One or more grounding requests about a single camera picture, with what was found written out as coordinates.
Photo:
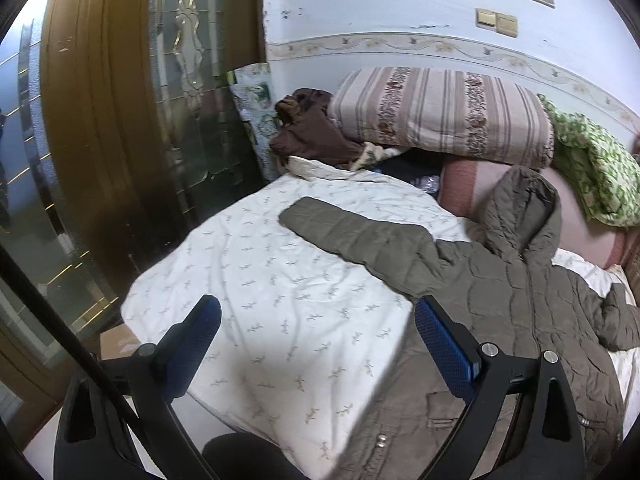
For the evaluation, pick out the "wooden glass door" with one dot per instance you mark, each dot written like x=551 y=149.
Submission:
x=119 y=135

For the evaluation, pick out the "cardboard box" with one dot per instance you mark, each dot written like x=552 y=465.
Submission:
x=118 y=342

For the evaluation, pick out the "pink bed blanket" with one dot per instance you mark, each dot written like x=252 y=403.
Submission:
x=466 y=183

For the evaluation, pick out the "cream leaf-print cloth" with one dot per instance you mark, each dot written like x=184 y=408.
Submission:
x=373 y=154

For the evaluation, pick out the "purple plastic bag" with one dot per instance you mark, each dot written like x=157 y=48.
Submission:
x=427 y=184

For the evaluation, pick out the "floral pillow by door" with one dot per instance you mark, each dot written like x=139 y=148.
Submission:
x=251 y=90

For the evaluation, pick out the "beige wall switch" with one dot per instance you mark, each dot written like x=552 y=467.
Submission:
x=503 y=24

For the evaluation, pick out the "green white patterned blanket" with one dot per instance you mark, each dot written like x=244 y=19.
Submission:
x=602 y=173

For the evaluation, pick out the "white leaf-print duvet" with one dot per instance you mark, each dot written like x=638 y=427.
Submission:
x=306 y=338

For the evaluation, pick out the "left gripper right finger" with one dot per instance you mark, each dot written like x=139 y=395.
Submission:
x=543 y=441

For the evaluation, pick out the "brown crumpled garment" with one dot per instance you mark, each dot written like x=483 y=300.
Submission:
x=306 y=131

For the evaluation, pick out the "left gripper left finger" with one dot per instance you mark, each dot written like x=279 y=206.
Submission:
x=93 y=440

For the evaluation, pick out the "olive quilted hooded jacket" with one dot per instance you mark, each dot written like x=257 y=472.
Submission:
x=504 y=288

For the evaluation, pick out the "striped floral folded quilt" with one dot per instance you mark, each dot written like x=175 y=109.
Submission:
x=445 y=111

